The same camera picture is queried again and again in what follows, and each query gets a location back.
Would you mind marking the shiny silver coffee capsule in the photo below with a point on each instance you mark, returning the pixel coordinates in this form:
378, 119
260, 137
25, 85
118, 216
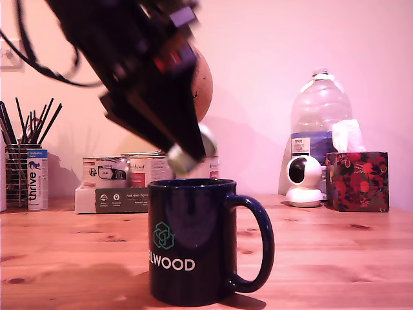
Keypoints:
180, 160

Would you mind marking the metal globe stand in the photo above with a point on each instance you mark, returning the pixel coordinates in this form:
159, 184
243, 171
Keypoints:
138, 154

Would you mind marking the cork globe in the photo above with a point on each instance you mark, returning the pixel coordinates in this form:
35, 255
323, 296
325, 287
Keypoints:
205, 84

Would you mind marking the pet food can black label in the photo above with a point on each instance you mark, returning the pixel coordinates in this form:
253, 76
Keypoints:
103, 168

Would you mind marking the pet food can red label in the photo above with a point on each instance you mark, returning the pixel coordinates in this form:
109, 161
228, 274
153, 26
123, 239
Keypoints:
151, 171

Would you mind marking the thin black stick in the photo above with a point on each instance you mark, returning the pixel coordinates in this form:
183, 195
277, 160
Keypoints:
55, 114
7, 122
21, 120
48, 109
43, 111

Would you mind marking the cardboard can tray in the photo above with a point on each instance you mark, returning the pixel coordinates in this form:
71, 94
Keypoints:
87, 200

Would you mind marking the white thrive tube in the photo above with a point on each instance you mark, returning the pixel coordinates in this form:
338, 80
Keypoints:
37, 190

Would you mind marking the dark blue printed mug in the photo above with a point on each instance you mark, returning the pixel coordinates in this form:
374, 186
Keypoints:
193, 226

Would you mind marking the large clear water bottle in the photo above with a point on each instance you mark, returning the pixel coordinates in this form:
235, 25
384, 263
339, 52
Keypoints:
319, 106

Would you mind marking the white tissue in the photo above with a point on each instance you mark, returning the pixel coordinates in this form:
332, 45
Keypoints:
346, 135

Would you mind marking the floral tissue box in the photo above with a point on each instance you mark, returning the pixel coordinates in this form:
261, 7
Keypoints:
355, 184

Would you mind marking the white wall switch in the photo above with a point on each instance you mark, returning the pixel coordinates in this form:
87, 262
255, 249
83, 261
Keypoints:
9, 63

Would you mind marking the small white round camera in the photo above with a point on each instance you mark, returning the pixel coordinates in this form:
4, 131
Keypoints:
306, 193

